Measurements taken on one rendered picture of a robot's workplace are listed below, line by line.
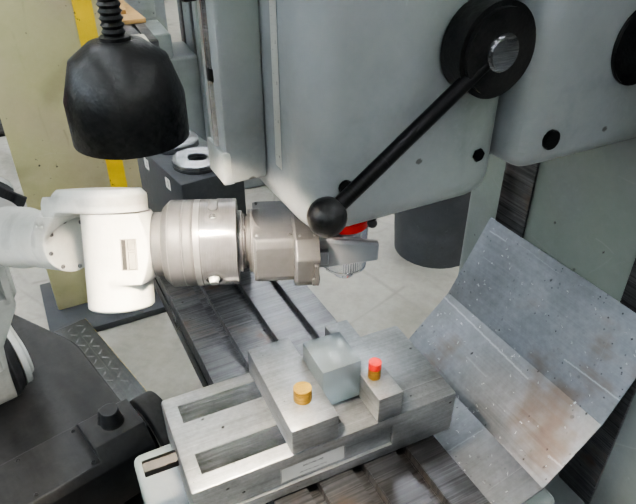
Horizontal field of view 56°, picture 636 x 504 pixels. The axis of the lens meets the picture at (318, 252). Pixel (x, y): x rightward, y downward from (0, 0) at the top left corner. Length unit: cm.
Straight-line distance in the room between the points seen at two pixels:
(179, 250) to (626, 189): 54
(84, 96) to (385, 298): 228
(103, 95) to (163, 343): 209
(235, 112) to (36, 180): 192
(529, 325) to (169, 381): 157
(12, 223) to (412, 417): 52
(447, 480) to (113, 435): 73
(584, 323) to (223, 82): 61
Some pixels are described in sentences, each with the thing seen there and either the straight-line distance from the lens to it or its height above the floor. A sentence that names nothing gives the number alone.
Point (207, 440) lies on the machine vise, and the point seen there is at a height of 100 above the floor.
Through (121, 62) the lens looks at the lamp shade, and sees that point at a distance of 37.
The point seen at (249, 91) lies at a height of 142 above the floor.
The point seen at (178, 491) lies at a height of 85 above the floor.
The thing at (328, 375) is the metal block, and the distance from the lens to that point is 73.
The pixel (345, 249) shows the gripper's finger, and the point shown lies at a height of 125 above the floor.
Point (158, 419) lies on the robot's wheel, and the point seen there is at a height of 59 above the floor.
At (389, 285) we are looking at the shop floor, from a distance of 266.
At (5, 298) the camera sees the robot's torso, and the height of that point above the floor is 93.
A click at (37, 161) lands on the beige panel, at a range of 235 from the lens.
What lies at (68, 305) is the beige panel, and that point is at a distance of 266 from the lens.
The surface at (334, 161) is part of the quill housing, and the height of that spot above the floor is 138.
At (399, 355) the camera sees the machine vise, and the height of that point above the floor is 100.
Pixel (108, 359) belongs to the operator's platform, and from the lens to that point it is 180.
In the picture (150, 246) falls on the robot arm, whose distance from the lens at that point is 60.
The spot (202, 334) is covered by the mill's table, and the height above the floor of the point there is 93.
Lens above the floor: 157
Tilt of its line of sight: 33 degrees down
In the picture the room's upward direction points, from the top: straight up
